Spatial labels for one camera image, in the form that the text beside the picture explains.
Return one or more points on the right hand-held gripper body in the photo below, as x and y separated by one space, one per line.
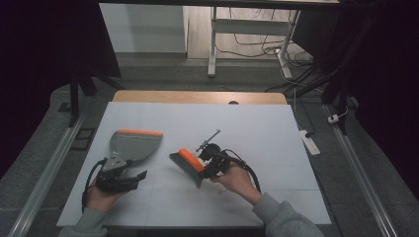
215 158

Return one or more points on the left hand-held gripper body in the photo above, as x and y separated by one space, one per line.
113 182

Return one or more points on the grey dustpan with orange edge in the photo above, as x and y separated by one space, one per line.
138 146

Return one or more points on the orange brush with grey bristles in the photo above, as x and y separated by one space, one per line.
191 164

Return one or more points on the person's left hand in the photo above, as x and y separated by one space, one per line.
100 200

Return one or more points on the person's right hand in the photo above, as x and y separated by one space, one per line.
237 181

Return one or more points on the white table cover sheet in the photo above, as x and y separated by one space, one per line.
247 148

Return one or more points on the wooden table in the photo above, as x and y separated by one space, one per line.
184 97

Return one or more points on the black tripod stand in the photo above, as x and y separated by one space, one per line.
82 85
339 95

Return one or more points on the white power strip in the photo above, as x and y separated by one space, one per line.
309 143

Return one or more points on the small white adapter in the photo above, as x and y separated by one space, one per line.
333 118

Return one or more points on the black curtain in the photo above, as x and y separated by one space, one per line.
36 65
388 82

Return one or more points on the black rectangular floor frame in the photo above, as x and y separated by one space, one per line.
83 139

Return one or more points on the aluminium floor rail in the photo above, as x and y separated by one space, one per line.
46 177
362 177

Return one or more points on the white desk frame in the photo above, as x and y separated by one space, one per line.
247 26

